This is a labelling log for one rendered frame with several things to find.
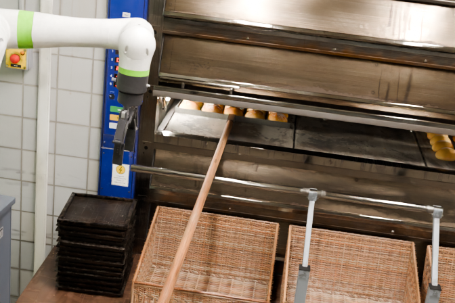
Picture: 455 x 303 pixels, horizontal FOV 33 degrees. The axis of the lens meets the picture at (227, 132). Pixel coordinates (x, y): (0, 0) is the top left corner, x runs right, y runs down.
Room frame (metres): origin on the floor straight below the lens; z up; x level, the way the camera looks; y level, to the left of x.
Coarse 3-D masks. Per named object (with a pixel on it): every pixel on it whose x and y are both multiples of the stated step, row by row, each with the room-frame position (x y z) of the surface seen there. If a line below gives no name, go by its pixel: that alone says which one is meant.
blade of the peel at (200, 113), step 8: (176, 112) 3.51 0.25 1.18; (184, 112) 3.51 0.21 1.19; (192, 112) 3.51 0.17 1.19; (200, 112) 3.51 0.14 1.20; (208, 112) 3.50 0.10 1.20; (240, 120) 3.49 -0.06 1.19; (248, 120) 3.49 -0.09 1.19; (256, 120) 3.48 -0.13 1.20; (264, 120) 3.48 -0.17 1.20; (272, 120) 3.48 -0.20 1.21; (288, 120) 3.58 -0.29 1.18; (288, 128) 3.47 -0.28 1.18
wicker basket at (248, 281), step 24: (216, 216) 3.14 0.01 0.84; (192, 240) 3.12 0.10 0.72; (240, 240) 3.11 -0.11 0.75; (264, 240) 3.11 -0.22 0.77; (144, 264) 2.91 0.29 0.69; (168, 264) 3.09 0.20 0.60; (192, 264) 3.08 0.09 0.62; (216, 264) 3.08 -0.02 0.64; (264, 264) 3.07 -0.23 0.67; (144, 288) 2.69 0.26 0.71
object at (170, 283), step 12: (228, 120) 3.40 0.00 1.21; (228, 132) 3.25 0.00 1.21; (216, 156) 2.94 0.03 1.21; (216, 168) 2.83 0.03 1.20; (204, 180) 2.70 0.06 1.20; (204, 192) 2.58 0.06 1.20; (192, 216) 2.37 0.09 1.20; (192, 228) 2.29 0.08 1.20; (180, 252) 2.12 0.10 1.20; (180, 264) 2.06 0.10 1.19; (168, 276) 1.98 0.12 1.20; (168, 288) 1.91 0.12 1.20; (168, 300) 1.86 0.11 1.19
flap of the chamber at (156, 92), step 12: (168, 96) 3.04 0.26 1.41; (180, 96) 3.04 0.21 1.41; (192, 96) 3.04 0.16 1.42; (252, 108) 3.02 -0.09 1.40; (264, 108) 3.02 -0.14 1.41; (276, 108) 3.01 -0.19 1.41; (288, 108) 3.01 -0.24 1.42; (348, 120) 2.99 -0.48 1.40; (360, 120) 2.99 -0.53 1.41; (372, 120) 2.99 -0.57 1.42; (384, 120) 2.99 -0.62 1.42; (432, 132) 2.97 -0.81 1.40; (444, 132) 2.97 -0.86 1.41
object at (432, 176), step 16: (176, 144) 3.19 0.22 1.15; (192, 144) 3.18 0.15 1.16; (208, 144) 3.18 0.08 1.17; (240, 144) 3.18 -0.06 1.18; (256, 144) 3.21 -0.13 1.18; (288, 160) 3.15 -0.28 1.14; (304, 160) 3.15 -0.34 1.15; (320, 160) 3.14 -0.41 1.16; (336, 160) 3.14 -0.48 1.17; (352, 160) 3.14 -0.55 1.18; (368, 160) 3.16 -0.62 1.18; (416, 176) 3.11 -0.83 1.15; (432, 176) 3.11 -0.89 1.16; (448, 176) 3.11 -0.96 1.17
